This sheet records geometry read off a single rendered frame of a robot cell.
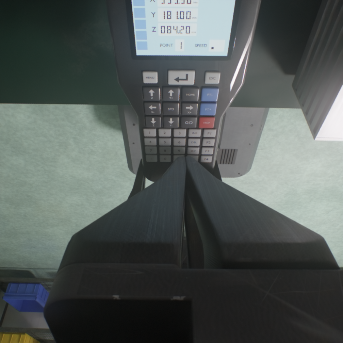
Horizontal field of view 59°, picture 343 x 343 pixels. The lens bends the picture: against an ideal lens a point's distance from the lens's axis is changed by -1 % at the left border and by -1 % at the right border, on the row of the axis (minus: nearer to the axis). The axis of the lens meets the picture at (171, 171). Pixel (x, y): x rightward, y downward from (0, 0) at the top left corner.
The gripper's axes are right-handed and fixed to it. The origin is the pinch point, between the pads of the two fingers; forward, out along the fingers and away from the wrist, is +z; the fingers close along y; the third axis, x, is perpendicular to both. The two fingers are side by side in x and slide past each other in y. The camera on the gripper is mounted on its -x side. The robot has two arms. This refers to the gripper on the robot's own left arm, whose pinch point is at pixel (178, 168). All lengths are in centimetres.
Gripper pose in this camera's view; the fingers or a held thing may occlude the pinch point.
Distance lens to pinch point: 29.5
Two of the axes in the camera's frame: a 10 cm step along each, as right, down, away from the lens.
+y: -10.0, -0.1, 0.1
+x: 0.1, 1.7, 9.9
